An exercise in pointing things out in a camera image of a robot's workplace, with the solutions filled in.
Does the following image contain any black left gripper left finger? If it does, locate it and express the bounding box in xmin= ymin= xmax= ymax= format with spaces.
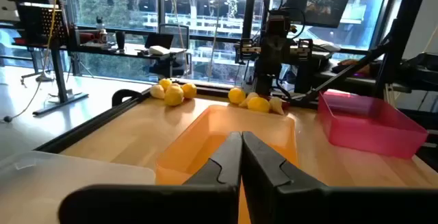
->
xmin=57 ymin=131 xmax=244 ymax=224

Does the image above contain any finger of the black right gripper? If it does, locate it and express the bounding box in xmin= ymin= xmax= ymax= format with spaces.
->
xmin=276 ymin=38 xmax=314 ymax=64
xmin=235 ymin=38 xmax=275 ymax=64

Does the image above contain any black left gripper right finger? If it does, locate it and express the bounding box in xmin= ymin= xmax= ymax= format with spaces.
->
xmin=242 ymin=131 xmax=438 ymax=224

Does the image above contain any yellow lemon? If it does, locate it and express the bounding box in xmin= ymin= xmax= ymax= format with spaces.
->
xmin=246 ymin=96 xmax=272 ymax=114
xmin=181 ymin=82 xmax=198 ymax=99
xmin=158 ymin=77 xmax=173 ymax=91
xmin=227 ymin=87 xmax=247 ymax=105

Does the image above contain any pointed white garlic bulb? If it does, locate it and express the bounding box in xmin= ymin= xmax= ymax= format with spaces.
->
xmin=268 ymin=96 xmax=285 ymax=116

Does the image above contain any orange plastic bin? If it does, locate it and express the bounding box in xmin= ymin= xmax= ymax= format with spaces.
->
xmin=155 ymin=104 xmax=299 ymax=224

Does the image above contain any dull tan lemon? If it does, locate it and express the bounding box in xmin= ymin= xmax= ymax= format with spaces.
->
xmin=164 ymin=85 xmax=185 ymax=108

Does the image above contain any dark operator desk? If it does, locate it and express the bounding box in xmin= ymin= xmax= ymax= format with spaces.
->
xmin=313 ymin=51 xmax=438 ymax=97

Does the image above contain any black computer monitor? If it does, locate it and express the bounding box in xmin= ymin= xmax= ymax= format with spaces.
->
xmin=284 ymin=0 xmax=359 ymax=29

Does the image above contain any person's hand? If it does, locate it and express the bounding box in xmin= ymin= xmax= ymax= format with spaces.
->
xmin=337 ymin=58 xmax=372 ymax=76

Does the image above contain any grey office chair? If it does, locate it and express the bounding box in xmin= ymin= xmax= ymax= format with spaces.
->
xmin=157 ymin=23 xmax=191 ymax=78

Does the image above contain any white rounded device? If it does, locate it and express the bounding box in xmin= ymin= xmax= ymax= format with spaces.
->
xmin=149 ymin=45 xmax=171 ymax=56

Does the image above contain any black laptop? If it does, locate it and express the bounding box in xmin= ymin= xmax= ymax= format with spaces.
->
xmin=144 ymin=33 xmax=175 ymax=51

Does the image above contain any pink-red plastic bin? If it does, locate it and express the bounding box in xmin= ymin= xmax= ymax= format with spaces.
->
xmin=317 ymin=90 xmax=429 ymax=160

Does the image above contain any black window desk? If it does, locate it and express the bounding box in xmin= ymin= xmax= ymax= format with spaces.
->
xmin=66 ymin=42 xmax=189 ymax=61

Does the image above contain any black tumbler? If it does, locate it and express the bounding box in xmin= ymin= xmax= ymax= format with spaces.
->
xmin=115 ymin=30 xmax=126 ymax=52

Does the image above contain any white drink bottle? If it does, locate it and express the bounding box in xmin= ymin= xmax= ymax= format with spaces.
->
xmin=95 ymin=16 xmax=109 ymax=44

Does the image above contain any clear plastic bin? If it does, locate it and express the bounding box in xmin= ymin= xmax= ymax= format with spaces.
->
xmin=0 ymin=150 xmax=157 ymax=224

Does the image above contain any black frame handle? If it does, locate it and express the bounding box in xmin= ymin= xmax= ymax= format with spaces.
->
xmin=112 ymin=88 xmax=142 ymax=108

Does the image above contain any black aluminium table frame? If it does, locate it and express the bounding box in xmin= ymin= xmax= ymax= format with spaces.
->
xmin=34 ymin=0 xmax=433 ymax=153

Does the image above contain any yellow hanging cable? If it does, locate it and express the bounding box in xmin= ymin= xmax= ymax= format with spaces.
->
xmin=2 ymin=0 xmax=60 ymax=123

